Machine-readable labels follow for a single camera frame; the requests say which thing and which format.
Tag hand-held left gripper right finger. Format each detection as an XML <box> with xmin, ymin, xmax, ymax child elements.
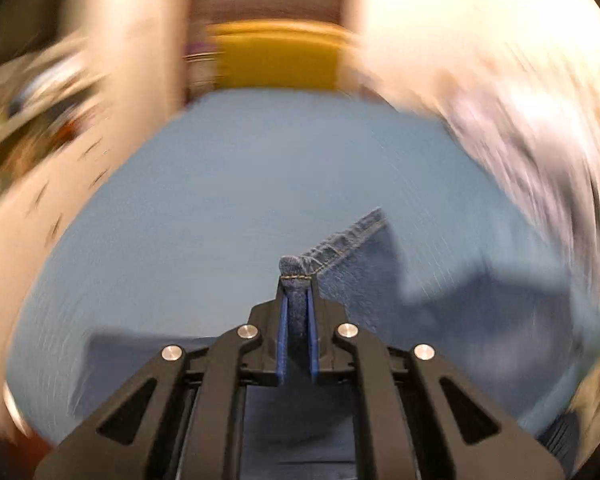
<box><xmin>305</xmin><ymin>280</ymin><xmax>566</xmax><ymax>480</ymax></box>

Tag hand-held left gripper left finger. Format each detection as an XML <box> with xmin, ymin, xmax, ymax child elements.
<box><xmin>34</xmin><ymin>280</ymin><xmax>291</xmax><ymax>480</ymax></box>

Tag dark blue denim pants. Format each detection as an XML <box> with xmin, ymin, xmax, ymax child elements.
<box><xmin>75</xmin><ymin>206</ymin><xmax>588</xmax><ymax>480</ymax></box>

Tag light blue quilted bed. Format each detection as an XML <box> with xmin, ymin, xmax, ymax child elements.
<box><xmin>5</xmin><ymin>90</ymin><xmax>600</xmax><ymax>448</ymax></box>

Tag yellow chair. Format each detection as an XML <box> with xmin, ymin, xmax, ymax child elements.
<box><xmin>206</xmin><ymin>21</ymin><xmax>357</xmax><ymax>93</ymax></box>

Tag white crumpled cloth pile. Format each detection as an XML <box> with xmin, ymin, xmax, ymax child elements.
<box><xmin>430</xmin><ymin>75</ymin><xmax>600</xmax><ymax>321</ymax></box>

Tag white shelf unit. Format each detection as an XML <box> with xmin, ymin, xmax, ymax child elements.
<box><xmin>0</xmin><ymin>42</ymin><xmax>108</xmax><ymax>201</ymax></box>

